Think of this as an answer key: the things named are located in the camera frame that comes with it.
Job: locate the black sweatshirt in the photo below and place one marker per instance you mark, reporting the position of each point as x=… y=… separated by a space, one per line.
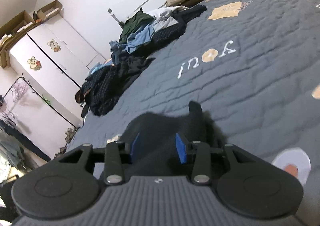
x=160 y=128

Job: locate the charcoal thin garment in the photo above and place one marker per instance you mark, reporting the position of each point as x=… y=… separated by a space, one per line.
x=135 y=67

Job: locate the cartoon mouse sticker red patch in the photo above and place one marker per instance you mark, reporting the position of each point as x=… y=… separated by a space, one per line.
x=34 y=64

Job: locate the small black garment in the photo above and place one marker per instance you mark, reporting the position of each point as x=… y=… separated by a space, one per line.
x=193 y=11

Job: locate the light blue garment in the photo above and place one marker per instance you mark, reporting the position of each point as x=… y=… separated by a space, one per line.
x=140 y=40

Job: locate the teal chevron towel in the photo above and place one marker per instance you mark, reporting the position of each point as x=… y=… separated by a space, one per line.
x=100 y=68

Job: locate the bunch of pink hangers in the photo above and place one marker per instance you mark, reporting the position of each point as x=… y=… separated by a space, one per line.
x=20 y=91

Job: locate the small navy dotted garment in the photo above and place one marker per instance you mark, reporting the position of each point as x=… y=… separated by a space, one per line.
x=168 y=35

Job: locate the white grey garment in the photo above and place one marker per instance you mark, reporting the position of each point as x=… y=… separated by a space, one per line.
x=165 y=17

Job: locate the black clothes rack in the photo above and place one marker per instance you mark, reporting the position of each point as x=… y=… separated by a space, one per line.
x=57 y=111

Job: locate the dark hanging pants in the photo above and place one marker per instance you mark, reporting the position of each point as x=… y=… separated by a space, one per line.
x=27 y=138

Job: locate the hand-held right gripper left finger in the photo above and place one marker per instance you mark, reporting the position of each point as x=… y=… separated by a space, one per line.
x=135 y=149

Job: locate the dark green garment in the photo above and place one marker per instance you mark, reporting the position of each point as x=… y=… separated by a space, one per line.
x=135 y=22

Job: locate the grey quilted bedspread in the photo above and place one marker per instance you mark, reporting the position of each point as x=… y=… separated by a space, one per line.
x=250 y=78

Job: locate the navy dotted jacket orange lining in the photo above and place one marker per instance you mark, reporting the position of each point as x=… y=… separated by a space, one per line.
x=102 y=91

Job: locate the green hanging toy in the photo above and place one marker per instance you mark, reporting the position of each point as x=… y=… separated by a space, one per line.
x=46 y=99

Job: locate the black hairbrush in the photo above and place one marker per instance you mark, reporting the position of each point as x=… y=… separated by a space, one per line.
x=121 y=25

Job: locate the white wardrobe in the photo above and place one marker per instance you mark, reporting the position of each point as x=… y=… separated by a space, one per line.
x=62 y=66

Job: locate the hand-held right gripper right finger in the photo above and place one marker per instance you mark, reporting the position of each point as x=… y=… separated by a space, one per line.
x=181 y=149

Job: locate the blue-grey denim garment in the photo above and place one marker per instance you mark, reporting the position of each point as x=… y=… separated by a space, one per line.
x=118 y=51

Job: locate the open cardboard box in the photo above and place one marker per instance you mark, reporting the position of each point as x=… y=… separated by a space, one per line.
x=3 y=58
x=18 y=22
x=50 y=10

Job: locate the black hat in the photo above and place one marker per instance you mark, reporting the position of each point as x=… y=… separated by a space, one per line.
x=2 y=102

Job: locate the row of shoes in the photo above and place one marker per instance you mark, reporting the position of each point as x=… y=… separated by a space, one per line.
x=67 y=141

